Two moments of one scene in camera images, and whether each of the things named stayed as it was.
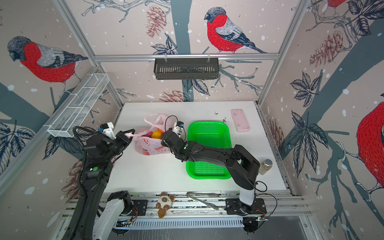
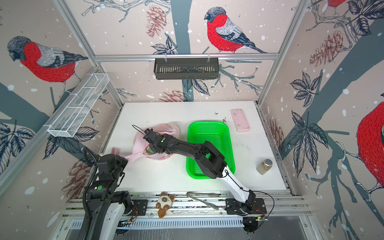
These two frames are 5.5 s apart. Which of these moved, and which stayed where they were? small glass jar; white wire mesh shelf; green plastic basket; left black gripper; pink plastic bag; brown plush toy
Moved: left black gripper; pink plastic bag
Stayed: white wire mesh shelf; small glass jar; brown plush toy; green plastic basket
